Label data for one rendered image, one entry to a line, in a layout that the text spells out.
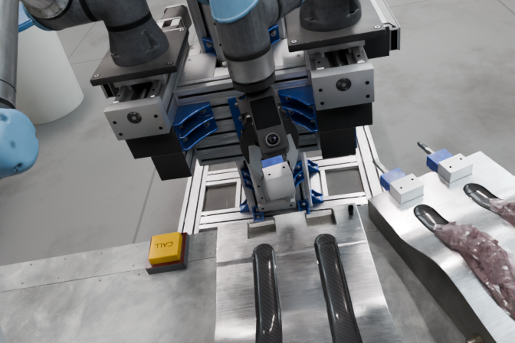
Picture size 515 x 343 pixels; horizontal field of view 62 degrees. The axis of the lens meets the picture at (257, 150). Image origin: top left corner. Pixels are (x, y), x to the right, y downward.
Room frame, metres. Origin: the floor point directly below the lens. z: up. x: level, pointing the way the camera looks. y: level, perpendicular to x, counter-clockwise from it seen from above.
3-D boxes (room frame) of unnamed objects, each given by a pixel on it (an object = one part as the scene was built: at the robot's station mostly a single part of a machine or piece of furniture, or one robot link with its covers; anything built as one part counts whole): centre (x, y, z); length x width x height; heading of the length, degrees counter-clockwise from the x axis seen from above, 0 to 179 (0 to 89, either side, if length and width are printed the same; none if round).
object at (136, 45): (1.09, 0.23, 1.09); 0.15 x 0.15 x 0.10
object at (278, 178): (0.64, -0.02, 0.93); 0.13 x 0.05 x 0.05; 3
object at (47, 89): (3.00, 1.42, 0.35); 0.57 x 0.57 x 0.70
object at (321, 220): (0.52, -0.08, 0.87); 0.05 x 0.05 x 0.04; 84
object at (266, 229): (0.53, 0.03, 0.87); 0.05 x 0.05 x 0.04; 84
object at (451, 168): (0.62, -0.35, 0.85); 0.13 x 0.05 x 0.05; 11
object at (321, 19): (1.00, -0.26, 1.09); 0.15 x 0.15 x 0.10
